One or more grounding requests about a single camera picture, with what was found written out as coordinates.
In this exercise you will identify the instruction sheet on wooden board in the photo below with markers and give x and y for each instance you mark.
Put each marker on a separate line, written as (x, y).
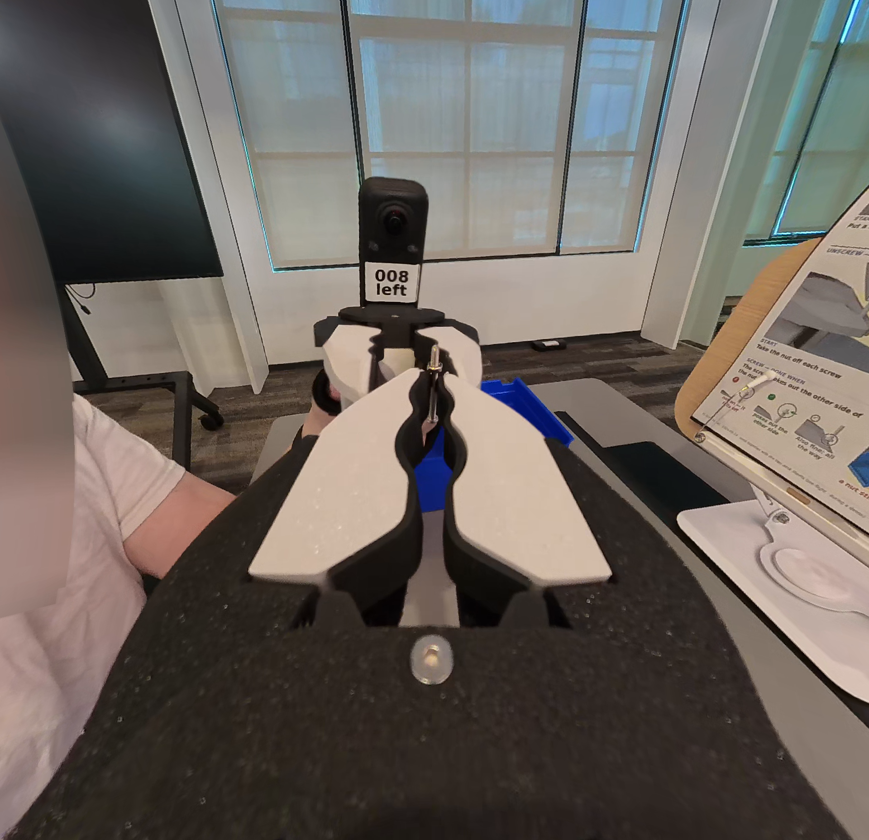
(733, 310)

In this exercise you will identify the large black tv screen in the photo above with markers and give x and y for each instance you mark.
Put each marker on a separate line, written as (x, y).
(102, 141)

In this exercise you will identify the printed instruction sheet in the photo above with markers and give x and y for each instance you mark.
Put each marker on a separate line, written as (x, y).
(815, 324)

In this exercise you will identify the steel bolt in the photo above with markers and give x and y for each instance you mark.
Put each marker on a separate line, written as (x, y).
(433, 399)

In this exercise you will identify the black desk mat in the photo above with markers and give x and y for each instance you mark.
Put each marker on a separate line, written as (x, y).
(652, 473)

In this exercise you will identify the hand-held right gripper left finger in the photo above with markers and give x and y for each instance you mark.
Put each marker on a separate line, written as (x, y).
(339, 500)

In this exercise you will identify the black tv stand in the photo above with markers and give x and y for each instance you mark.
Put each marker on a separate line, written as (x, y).
(136, 380)

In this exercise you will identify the teal-tinted side window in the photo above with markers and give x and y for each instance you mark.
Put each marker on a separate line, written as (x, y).
(815, 141)

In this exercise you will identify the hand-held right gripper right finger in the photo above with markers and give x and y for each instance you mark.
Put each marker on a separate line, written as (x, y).
(523, 507)

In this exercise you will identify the black floor box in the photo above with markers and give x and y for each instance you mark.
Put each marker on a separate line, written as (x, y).
(548, 345)

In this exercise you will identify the large gridded window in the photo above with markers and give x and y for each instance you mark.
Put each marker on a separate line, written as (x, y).
(475, 107)

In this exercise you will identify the blue plastic bin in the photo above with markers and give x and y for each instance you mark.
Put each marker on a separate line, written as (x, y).
(523, 412)

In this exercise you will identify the person's left hand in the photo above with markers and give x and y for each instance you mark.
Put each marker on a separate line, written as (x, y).
(319, 426)

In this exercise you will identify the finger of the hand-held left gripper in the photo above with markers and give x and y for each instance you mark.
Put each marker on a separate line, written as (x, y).
(349, 365)
(465, 358)

